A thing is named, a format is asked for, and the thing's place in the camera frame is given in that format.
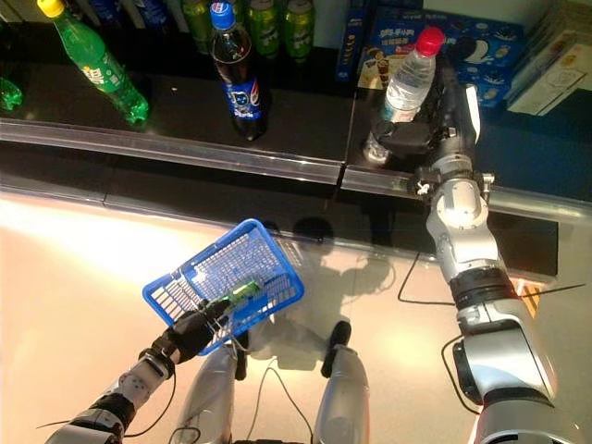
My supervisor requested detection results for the yellow black hazard tape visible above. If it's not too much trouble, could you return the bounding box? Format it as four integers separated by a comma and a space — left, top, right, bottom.
521, 278, 546, 320

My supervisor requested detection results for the blue plastic shopping basket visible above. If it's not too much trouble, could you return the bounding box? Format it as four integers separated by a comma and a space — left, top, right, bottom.
142, 217, 306, 357

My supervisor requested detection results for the small water bottle red cap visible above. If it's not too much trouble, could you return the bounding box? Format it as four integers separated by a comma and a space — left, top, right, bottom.
364, 26, 447, 164

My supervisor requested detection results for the silver robot leg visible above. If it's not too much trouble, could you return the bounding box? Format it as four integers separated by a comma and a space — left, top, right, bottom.
313, 320, 371, 444
178, 330, 253, 444

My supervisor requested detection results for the green Sprite bottle yellow cap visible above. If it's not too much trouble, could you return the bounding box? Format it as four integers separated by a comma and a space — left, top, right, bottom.
36, 0, 151, 127
0, 75, 24, 113

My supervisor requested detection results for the black right arm cable loop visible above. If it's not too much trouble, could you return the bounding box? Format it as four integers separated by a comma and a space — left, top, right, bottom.
440, 335, 485, 415

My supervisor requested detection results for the Pepsi cola bottle blue cap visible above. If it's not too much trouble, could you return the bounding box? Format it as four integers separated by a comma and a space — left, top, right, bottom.
208, 1, 270, 142
131, 0, 173, 27
87, 0, 122, 22

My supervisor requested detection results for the green drink container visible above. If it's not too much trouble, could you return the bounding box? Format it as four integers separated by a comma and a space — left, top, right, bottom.
224, 278, 265, 306

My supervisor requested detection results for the dark blue cookie box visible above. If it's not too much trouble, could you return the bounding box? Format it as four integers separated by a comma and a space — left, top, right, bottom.
349, 0, 378, 22
335, 18, 366, 83

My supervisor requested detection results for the black floor cable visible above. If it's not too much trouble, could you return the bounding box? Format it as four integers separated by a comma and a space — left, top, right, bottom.
249, 355, 316, 443

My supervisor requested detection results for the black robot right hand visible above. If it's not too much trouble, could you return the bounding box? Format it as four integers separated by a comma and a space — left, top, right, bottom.
369, 55, 482, 161

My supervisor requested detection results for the blue Oreo cookie box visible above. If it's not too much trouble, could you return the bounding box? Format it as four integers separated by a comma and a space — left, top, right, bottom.
434, 11, 527, 89
474, 68, 515, 111

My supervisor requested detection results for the blue cookie box dessert print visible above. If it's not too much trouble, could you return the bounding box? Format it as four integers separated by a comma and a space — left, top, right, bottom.
356, 6, 425, 92

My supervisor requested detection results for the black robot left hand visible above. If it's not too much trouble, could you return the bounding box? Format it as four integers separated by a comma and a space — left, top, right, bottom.
159, 299, 232, 366

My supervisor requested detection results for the silver robot right leg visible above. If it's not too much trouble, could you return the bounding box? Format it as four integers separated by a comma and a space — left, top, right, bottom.
313, 320, 371, 444

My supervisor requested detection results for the silver robot left leg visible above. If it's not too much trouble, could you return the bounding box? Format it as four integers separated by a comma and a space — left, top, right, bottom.
178, 330, 253, 444

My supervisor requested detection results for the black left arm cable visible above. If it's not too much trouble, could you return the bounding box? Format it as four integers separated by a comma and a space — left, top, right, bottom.
124, 364, 178, 438

